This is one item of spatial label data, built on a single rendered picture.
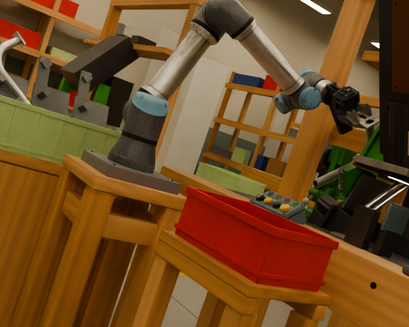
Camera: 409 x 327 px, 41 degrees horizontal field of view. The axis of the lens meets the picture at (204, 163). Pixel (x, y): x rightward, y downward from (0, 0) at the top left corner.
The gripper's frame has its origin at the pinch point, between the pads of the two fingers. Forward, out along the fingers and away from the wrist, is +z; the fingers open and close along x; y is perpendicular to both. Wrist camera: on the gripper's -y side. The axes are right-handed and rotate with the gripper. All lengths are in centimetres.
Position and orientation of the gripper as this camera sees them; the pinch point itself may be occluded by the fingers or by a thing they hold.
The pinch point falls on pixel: (369, 125)
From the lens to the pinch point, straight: 187.2
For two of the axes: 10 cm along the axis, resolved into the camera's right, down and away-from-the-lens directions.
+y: -1.9, -7.4, -6.5
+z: 4.7, 5.1, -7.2
